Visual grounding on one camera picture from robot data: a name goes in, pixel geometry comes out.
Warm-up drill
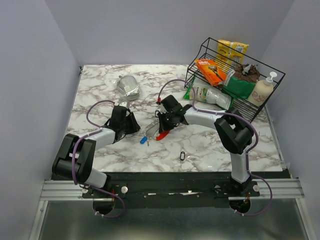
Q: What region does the red carabiner keyring with chain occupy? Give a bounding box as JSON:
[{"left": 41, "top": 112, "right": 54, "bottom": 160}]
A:
[{"left": 143, "top": 120, "right": 170, "bottom": 141}]

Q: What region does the blue key tag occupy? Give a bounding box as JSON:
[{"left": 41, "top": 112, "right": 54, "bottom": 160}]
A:
[{"left": 140, "top": 136, "right": 148, "bottom": 144}]

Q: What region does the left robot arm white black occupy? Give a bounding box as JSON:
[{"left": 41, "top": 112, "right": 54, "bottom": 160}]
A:
[{"left": 52, "top": 105, "right": 141, "bottom": 198}]

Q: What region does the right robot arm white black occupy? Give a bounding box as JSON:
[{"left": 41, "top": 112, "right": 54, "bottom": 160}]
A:
[{"left": 155, "top": 103, "right": 257, "bottom": 196}]

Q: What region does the green white wipes pack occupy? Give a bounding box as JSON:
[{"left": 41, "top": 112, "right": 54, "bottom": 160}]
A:
[{"left": 183, "top": 78, "right": 233, "bottom": 110}]

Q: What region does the silver foil pouch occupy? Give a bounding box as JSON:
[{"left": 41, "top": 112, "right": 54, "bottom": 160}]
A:
[{"left": 116, "top": 75, "right": 141, "bottom": 101}]

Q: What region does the orange razor box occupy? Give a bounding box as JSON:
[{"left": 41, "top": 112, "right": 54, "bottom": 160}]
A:
[{"left": 194, "top": 58, "right": 227, "bottom": 86}]

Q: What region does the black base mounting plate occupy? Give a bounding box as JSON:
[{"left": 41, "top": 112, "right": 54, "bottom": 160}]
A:
[{"left": 79, "top": 170, "right": 292, "bottom": 213}]

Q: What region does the brown green chocolate bag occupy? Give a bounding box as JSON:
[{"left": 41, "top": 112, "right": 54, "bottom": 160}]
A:
[{"left": 222, "top": 64, "right": 261, "bottom": 100}]

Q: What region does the yellow snack packet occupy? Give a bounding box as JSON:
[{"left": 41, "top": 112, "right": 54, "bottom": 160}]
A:
[{"left": 216, "top": 39, "right": 249, "bottom": 71}]

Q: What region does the cream lotion pump bottle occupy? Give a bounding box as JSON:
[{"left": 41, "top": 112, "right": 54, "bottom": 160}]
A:
[{"left": 247, "top": 71, "right": 277, "bottom": 107}]

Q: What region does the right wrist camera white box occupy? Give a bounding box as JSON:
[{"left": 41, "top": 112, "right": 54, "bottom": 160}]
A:
[{"left": 160, "top": 95, "right": 180, "bottom": 112}]

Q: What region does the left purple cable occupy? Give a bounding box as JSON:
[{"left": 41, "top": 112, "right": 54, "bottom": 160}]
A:
[{"left": 71, "top": 99, "right": 126, "bottom": 219}]

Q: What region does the purple cable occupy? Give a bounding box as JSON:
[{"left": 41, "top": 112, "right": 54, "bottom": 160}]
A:
[
  {"left": 156, "top": 79, "right": 273, "bottom": 217},
  {"left": 71, "top": 99, "right": 126, "bottom": 219}
]

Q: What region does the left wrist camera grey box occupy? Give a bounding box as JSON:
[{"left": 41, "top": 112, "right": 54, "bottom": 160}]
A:
[{"left": 118, "top": 100, "right": 130, "bottom": 108}]

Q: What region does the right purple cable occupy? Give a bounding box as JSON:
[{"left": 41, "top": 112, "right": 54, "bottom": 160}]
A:
[{"left": 156, "top": 79, "right": 273, "bottom": 217}]

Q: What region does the black wire rack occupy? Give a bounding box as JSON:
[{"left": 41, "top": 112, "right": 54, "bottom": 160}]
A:
[{"left": 185, "top": 37, "right": 286, "bottom": 122}]

